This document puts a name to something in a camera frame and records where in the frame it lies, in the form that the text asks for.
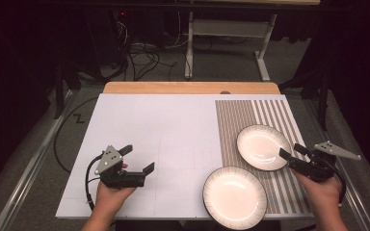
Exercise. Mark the black stand leg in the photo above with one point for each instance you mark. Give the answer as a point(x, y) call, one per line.
point(324, 96)
point(58, 89)

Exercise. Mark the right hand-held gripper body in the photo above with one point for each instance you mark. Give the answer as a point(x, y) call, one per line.
point(318, 166)

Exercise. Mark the person's right hand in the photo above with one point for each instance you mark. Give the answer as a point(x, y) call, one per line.
point(324, 195)

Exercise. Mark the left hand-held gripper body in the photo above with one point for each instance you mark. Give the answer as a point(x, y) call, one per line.
point(122, 179)

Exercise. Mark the brown striped woven placemat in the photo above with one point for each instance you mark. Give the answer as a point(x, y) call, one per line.
point(234, 128)

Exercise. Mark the dark device with red light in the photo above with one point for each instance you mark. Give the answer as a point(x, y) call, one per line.
point(122, 14)

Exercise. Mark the metal floor rail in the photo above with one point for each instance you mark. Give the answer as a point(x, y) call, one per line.
point(356, 195)
point(29, 173)

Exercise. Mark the person's left hand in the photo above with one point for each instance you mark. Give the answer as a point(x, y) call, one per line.
point(109, 199)

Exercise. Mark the white plate with striped rim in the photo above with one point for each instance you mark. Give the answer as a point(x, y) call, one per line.
point(260, 147)
point(234, 197)

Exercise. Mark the white metal desk frame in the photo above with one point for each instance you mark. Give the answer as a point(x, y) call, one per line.
point(228, 28)

